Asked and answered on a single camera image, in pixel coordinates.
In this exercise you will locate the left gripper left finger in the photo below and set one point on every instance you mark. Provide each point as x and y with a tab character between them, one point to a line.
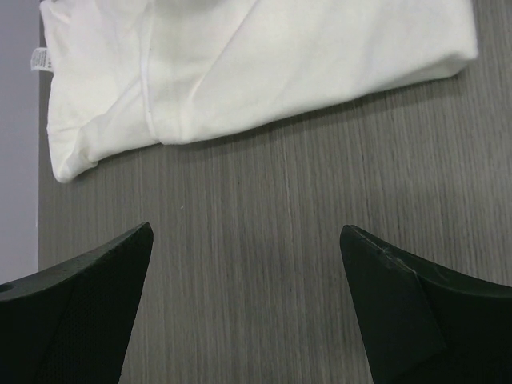
72	323

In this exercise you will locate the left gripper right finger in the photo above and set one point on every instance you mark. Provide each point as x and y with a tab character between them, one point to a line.
424	323

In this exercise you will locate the white t shirt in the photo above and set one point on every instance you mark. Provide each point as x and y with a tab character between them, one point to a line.
129	74

